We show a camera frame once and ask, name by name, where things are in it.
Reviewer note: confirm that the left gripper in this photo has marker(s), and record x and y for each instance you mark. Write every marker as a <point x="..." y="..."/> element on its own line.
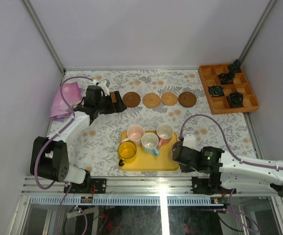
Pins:
<point x="114" y="102"/>

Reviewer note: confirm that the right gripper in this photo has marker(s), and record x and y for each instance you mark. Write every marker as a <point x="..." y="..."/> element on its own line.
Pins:
<point x="185" y="169"/>

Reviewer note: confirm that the dark wooden coaster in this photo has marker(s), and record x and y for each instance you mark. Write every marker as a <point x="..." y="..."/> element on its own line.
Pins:
<point x="131" y="99"/>

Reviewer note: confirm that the woven rattan coaster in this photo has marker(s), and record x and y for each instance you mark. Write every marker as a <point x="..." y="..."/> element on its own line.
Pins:
<point x="169" y="99"/>
<point x="151" y="100"/>

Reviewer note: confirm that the light blue mug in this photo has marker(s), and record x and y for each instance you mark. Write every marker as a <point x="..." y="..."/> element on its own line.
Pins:
<point x="150" y="143"/>

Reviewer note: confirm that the purple mug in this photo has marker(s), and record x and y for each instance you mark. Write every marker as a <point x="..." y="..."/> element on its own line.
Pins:
<point x="176" y="144"/>

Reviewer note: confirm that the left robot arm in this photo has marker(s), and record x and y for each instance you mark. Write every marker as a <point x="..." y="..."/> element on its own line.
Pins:
<point x="50" y="154"/>

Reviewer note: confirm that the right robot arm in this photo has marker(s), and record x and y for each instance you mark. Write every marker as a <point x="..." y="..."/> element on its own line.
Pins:
<point x="226" y="173"/>

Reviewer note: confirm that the light pink mug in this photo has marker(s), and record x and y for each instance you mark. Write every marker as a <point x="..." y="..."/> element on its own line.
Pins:
<point x="134" y="135"/>

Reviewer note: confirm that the floral tablecloth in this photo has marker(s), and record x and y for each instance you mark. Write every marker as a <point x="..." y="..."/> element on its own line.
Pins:
<point x="95" y="148"/>

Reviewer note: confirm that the yellow mug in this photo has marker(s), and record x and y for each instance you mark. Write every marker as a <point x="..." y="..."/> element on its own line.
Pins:
<point x="127" y="153"/>

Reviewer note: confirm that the pink snowflake cloth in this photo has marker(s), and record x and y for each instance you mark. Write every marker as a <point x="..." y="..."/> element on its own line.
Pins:
<point x="72" y="94"/>

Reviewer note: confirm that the yellow tray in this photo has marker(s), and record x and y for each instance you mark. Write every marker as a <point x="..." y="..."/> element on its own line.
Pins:
<point x="148" y="162"/>

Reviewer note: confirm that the black item in box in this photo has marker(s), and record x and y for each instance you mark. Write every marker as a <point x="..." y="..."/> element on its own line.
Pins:
<point x="226" y="78"/>
<point x="235" y="100"/>
<point x="216" y="91"/>

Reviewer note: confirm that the orange compartment box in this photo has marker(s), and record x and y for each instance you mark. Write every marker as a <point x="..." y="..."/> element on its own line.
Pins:
<point x="219" y="104"/>

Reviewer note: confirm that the black item on box corner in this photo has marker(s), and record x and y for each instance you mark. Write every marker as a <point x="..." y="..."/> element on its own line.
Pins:
<point x="234" y="67"/>

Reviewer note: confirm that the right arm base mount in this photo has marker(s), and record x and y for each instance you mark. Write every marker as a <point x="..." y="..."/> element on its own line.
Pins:
<point x="208" y="186"/>

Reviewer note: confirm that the aluminium frame rail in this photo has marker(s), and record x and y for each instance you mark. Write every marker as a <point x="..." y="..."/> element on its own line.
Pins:
<point x="149" y="186"/>

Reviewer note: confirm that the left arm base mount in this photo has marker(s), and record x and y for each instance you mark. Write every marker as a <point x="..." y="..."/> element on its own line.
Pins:
<point x="93" y="186"/>

